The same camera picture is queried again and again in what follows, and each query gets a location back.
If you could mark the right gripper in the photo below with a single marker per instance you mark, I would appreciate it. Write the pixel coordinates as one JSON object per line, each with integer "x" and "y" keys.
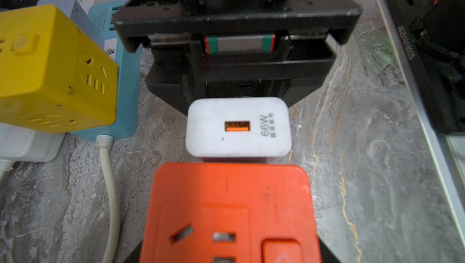
{"x": 236, "y": 48}

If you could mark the white 66W charger plug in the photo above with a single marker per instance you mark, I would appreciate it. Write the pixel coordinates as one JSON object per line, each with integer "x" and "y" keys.
{"x": 235, "y": 128}

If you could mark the yellow cube socket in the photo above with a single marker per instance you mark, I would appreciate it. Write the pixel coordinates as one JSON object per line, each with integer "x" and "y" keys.
{"x": 54, "y": 78}

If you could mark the red cube socket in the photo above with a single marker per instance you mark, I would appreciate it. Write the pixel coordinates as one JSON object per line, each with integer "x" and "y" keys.
{"x": 239, "y": 213}

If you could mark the white power strip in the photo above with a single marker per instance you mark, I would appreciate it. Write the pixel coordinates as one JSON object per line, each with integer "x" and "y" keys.
{"x": 26, "y": 145}

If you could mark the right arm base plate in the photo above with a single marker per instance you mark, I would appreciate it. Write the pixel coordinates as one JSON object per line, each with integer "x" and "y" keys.
{"x": 432, "y": 33}

